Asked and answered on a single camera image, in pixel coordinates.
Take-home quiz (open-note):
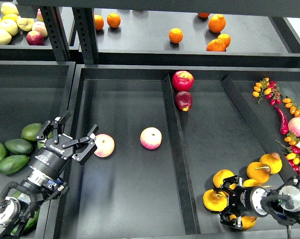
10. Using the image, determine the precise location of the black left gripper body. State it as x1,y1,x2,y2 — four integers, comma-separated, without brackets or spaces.
29,135,74,180

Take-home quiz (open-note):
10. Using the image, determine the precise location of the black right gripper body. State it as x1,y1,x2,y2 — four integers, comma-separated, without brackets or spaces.
228,186,267,217

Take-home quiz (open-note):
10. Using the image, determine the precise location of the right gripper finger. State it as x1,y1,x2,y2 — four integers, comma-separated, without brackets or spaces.
219,211,243,229
213,175,243,196

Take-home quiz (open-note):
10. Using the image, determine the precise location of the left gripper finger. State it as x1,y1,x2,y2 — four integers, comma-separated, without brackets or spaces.
36,111,71,145
62,124,99,165

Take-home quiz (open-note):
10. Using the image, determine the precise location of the dark green avocado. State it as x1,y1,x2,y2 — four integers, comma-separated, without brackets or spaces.
21,209,40,236

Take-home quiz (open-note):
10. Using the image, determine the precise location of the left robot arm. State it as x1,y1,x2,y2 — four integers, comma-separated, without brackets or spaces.
0,112,98,239

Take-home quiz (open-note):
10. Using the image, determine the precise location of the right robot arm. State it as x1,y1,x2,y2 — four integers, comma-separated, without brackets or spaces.
212,175,300,239

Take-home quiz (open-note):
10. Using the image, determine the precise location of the green avocado right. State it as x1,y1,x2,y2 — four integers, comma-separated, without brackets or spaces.
37,131,53,149

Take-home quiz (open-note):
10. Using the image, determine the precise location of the yellow pear bottom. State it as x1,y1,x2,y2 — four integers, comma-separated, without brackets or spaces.
229,215,258,230

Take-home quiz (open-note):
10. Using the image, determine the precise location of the green avocado top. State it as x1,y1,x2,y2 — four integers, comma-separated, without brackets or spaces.
20,122,43,141

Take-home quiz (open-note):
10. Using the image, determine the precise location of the yellow pear with brown tip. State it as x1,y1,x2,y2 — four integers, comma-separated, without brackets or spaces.
246,162,271,183

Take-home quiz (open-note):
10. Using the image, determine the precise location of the green avocado middle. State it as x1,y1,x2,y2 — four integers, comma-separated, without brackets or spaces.
4,138,33,155

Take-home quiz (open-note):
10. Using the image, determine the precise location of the green avocado lower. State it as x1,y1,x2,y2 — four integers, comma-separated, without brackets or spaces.
0,154,29,175

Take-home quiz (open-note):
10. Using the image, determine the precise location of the dark avocado bottom left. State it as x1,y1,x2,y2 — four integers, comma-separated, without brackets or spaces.
12,190,21,199

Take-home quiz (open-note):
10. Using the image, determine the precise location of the pink apple left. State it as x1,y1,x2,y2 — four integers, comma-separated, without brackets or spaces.
94,133,115,158

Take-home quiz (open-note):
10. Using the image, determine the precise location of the pink apple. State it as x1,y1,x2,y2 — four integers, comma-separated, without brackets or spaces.
94,133,115,158
140,127,162,150

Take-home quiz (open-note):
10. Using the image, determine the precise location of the cherry tomato bunch bottom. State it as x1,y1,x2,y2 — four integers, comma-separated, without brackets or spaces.
277,132,300,176

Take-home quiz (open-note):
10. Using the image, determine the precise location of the cherry tomato bunch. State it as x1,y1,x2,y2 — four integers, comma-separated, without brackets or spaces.
252,77,281,106
277,132,300,176

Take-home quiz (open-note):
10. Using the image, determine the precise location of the pink apple centre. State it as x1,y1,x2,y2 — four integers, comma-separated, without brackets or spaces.
140,127,162,150

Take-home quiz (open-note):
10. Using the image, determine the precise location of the red chili pepper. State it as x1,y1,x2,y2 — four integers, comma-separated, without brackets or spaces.
274,106,289,135

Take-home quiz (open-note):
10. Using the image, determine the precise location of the black upper left tray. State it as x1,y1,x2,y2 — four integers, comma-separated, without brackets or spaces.
0,0,76,62

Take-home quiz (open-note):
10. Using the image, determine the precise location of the black middle tray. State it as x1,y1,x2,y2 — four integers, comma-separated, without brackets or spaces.
56,65,300,239

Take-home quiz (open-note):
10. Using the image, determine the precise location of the red apple on shelf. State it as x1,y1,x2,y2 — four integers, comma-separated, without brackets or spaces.
26,30,45,46

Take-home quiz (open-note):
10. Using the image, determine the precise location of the pink apple right tray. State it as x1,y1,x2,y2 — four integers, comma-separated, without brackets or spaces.
288,117,300,137

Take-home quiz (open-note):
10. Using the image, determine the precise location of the dark red apple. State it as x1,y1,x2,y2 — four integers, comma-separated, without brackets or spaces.
174,91,193,112

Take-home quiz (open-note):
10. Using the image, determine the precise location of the pale peach on shelf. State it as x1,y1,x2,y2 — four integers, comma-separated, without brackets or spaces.
32,21,48,38

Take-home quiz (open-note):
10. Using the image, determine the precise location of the orange tomato bunch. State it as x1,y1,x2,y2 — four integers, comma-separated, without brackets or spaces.
283,97,300,117

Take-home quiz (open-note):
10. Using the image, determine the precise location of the pale yellow apple right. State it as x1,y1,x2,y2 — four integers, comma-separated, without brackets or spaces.
16,16,34,32

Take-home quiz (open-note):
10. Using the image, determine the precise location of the pale yellow apple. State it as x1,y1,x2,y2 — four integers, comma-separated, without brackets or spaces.
0,29,12,45
16,16,34,32
0,19,18,36

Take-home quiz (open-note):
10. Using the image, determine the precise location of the cherry tomato bunch top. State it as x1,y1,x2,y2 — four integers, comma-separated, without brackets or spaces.
252,77,281,106

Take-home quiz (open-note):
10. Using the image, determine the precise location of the pale yellow apple front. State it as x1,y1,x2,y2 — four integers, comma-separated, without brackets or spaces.
0,29,12,45

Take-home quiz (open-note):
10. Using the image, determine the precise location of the pale yellow apple middle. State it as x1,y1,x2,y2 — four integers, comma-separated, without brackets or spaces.
0,19,18,36

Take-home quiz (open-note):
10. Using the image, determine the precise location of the bright red apple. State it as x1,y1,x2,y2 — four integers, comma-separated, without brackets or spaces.
172,70,194,92

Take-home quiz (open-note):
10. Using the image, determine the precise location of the pink peach behind post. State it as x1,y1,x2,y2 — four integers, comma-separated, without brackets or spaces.
36,9,44,22

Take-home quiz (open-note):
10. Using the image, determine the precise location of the black shelf post right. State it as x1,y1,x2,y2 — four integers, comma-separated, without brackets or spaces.
72,7,99,65

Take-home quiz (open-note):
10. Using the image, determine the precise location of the black shelf post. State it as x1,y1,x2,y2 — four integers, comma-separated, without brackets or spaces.
72,7,99,65
39,6,71,62

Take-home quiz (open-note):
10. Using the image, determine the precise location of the black shelf post left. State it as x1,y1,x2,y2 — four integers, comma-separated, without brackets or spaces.
39,6,71,62

